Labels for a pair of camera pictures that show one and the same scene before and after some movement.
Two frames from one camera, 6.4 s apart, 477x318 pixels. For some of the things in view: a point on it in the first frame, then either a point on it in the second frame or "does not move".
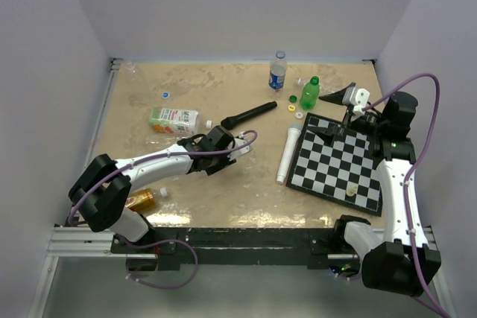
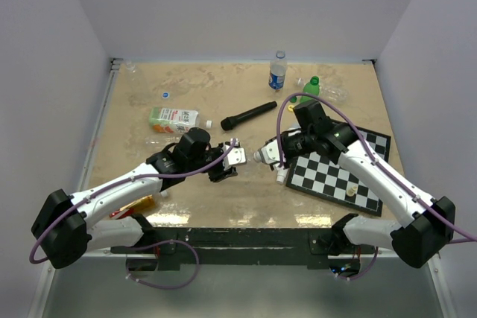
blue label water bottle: [278, 71] does not move
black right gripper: [327, 134] -> [288, 159]
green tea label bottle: [167, 120] does not move
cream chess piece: [351, 190] does not move
